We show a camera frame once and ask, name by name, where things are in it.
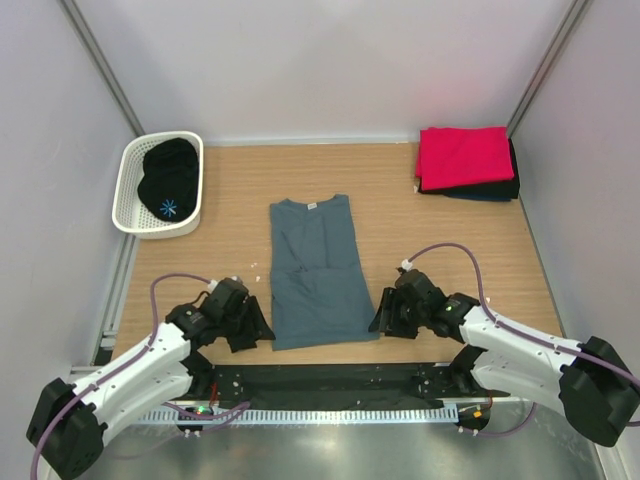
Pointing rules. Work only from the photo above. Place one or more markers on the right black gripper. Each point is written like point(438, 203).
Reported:
point(387, 318)

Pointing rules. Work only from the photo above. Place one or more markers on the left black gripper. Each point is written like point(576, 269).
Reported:
point(256, 327)

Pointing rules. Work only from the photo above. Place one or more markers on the blue-grey t shirt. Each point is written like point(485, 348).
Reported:
point(319, 292)

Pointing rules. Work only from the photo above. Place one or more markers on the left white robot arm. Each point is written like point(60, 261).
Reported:
point(73, 422)

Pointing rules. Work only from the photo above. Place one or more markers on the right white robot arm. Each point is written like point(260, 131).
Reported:
point(586, 382)

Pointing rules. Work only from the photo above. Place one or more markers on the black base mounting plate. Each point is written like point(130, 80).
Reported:
point(333, 387)

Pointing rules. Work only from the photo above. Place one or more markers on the folded navy t shirt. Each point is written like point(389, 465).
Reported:
point(479, 198)

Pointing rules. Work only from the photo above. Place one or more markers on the black t shirt in basket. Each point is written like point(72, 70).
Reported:
point(169, 186)

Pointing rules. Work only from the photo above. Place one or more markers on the folded red t shirt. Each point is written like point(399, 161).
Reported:
point(455, 157)

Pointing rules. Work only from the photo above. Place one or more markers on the white perforated plastic basket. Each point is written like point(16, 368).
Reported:
point(129, 215)

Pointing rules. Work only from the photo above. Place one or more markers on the folded black t shirt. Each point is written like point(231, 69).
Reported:
point(504, 188)

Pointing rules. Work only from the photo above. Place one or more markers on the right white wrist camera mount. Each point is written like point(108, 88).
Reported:
point(405, 266)

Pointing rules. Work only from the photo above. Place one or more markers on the white slotted cable duct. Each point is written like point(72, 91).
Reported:
point(163, 416)

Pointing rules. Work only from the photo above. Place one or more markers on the aluminium frame rail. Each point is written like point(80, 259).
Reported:
point(96, 352)

